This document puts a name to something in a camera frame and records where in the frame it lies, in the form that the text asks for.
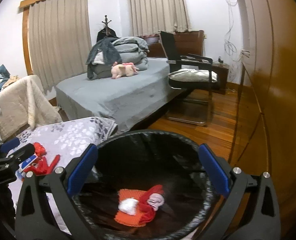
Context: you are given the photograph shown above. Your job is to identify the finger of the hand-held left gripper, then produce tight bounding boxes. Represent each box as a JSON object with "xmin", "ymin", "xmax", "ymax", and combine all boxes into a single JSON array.
[
  {"xmin": 3, "ymin": 144, "xmax": 36, "ymax": 164},
  {"xmin": 0, "ymin": 138, "xmax": 20, "ymax": 161}
]

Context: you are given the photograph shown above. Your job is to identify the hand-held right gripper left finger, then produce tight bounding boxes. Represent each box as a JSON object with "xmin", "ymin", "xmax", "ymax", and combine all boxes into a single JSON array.
[{"xmin": 15, "ymin": 144, "xmax": 98, "ymax": 240}]

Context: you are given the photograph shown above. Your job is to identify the grey bed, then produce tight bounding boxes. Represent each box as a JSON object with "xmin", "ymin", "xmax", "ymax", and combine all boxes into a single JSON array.
[{"xmin": 55, "ymin": 56, "xmax": 188, "ymax": 133}]

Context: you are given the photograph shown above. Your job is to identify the blue and white packet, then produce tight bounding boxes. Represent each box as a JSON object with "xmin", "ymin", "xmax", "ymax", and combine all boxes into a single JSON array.
[{"xmin": 16, "ymin": 154, "xmax": 37, "ymax": 179}]

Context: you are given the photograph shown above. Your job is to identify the wooden coat rack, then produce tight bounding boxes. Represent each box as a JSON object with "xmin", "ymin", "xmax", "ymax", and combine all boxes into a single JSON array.
[{"xmin": 99, "ymin": 15, "xmax": 113, "ymax": 37}]

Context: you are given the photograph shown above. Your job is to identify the dark grey fleece blanket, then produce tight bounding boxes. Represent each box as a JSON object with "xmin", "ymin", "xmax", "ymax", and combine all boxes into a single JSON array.
[{"xmin": 86, "ymin": 38, "xmax": 120, "ymax": 81}]

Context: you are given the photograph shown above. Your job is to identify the folded grey duvet pile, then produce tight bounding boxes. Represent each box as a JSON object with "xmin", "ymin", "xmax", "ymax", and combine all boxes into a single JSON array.
[{"xmin": 93, "ymin": 36, "xmax": 150, "ymax": 78}]

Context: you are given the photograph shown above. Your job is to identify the red plastic wrapper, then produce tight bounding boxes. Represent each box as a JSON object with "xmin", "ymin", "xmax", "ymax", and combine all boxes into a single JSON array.
[{"xmin": 23, "ymin": 154, "xmax": 61, "ymax": 176}]

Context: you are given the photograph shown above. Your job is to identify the black trash bin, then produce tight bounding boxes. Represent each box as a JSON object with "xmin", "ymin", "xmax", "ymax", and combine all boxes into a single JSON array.
[{"xmin": 71, "ymin": 129, "xmax": 220, "ymax": 240}]

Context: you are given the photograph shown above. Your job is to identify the white crumpled paper ball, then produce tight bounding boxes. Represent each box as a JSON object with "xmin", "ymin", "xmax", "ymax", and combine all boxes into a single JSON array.
[{"xmin": 118, "ymin": 197, "xmax": 138, "ymax": 215}]

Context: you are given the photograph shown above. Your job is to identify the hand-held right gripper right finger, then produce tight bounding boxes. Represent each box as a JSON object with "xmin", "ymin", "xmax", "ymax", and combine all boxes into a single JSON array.
[{"xmin": 199, "ymin": 144, "xmax": 281, "ymax": 240}]

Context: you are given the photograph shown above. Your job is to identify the beige quilt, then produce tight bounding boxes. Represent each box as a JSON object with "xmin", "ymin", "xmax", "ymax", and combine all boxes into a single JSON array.
[{"xmin": 0, "ymin": 75, "xmax": 63, "ymax": 142}]

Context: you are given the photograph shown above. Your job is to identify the black cantilever chair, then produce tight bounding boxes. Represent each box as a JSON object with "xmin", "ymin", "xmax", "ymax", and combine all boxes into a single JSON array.
[{"xmin": 159, "ymin": 31, "xmax": 220, "ymax": 127}]

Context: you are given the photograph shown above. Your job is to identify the pink plush toy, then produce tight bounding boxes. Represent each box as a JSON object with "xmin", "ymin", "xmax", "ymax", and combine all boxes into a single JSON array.
[{"xmin": 110, "ymin": 62, "xmax": 140, "ymax": 80}]

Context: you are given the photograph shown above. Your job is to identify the wide beige curtain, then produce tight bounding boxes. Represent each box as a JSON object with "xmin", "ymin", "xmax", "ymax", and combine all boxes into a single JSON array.
[{"xmin": 28, "ymin": 0, "xmax": 92, "ymax": 92}]

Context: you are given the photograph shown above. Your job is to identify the wooden wardrobe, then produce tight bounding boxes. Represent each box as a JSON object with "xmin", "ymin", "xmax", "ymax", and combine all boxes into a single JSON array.
[{"xmin": 227, "ymin": 0, "xmax": 296, "ymax": 240}]

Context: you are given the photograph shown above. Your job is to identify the wooden headboard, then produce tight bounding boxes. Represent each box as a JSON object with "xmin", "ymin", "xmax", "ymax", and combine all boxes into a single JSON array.
[{"xmin": 141, "ymin": 30, "xmax": 205, "ymax": 58}]

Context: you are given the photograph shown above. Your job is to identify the white wall cables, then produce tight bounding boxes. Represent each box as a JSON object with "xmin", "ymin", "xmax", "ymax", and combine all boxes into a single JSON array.
[{"xmin": 221, "ymin": 0, "xmax": 241, "ymax": 64}]

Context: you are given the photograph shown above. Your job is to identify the silver seat cushion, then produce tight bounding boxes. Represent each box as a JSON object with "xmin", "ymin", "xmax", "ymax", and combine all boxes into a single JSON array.
[{"xmin": 168, "ymin": 68, "xmax": 218, "ymax": 83}]

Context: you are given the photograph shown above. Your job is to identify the red crumpled plastic bag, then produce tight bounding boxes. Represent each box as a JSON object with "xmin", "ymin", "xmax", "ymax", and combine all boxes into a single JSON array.
[{"xmin": 137, "ymin": 185, "xmax": 165, "ymax": 223}]

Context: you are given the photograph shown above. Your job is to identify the narrow beige curtain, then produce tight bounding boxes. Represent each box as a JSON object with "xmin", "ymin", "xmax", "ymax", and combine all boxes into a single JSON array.
[{"xmin": 129, "ymin": 0, "xmax": 192, "ymax": 37}]

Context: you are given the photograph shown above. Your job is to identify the orange flat cloth piece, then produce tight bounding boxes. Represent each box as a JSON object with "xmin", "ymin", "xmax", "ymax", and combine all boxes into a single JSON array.
[{"xmin": 114, "ymin": 189, "xmax": 153, "ymax": 227}]

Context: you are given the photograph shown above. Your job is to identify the wooden nightstand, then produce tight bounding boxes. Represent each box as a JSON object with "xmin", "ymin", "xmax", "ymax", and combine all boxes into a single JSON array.
[{"xmin": 211, "ymin": 61, "xmax": 230, "ymax": 95}]

